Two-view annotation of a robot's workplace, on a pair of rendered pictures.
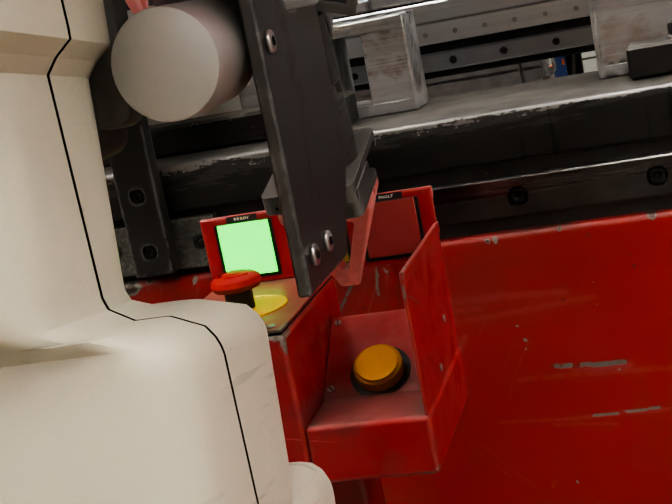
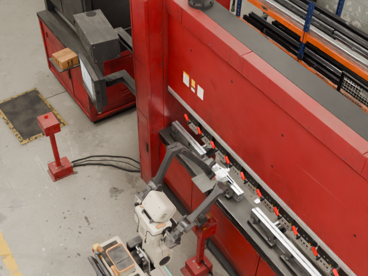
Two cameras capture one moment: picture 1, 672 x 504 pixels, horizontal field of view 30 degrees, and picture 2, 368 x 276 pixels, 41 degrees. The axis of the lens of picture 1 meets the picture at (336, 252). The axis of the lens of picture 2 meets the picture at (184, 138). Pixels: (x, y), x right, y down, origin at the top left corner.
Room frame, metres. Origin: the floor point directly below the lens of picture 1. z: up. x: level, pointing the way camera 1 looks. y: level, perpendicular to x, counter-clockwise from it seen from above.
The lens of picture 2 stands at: (-1.07, -1.38, 4.18)
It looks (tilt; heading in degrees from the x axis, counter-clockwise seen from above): 45 degrees down; 39
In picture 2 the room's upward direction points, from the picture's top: 2 degrees clockwise
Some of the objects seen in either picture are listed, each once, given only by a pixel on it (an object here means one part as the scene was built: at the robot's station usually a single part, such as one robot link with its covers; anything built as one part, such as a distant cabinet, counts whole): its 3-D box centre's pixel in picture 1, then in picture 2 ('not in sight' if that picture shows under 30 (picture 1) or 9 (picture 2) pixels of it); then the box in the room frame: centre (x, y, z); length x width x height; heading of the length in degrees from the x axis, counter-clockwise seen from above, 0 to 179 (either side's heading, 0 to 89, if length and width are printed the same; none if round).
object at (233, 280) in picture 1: (238, 295); not in sight; (0.94, 0.08, 0.79); 0.04 x 0.04 x 0.04
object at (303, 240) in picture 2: not in sight; (307, 236); (1.05, -0.81, 1.26); 0.15 x 0.09 x 0.17; 73
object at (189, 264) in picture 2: not in sight; (196, 267); (0.91, 0.04, 0.06); 0.25 x 0.20 x 0.12; 164
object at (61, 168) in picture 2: not in sight; (54, 146); (0.87, 1.98, 0.41); 0.25 x 0.20 x 0.83; 163
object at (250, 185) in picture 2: not in sight; (254, 180); (1.22, -0.23, 1.26); 0.15 x 0.09 x 0.17; 73
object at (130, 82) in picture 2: not in sight; (123, 86); (1.44, 1.45, 1.18); 0.40 x 0.24 x 0.07; 73
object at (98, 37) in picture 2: not in sight; (100, 66); (1.21, 1.47, 1.53); 0.51 x 0.25 x 0.85; 66
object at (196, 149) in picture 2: not in sight; (188, 140); (1.49, 0.65, 0.92); 0.50 x 0.06 x 0.10; 73
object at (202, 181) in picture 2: not in sight; (210, 179); (1.19, 0.17, 1.00); 0.26 x 0.18 x 0.01; 163
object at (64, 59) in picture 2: not in sight; (64, 57); (1.48, 2.40, 1.04); 0.30 x 0.26 x 0.12; 75
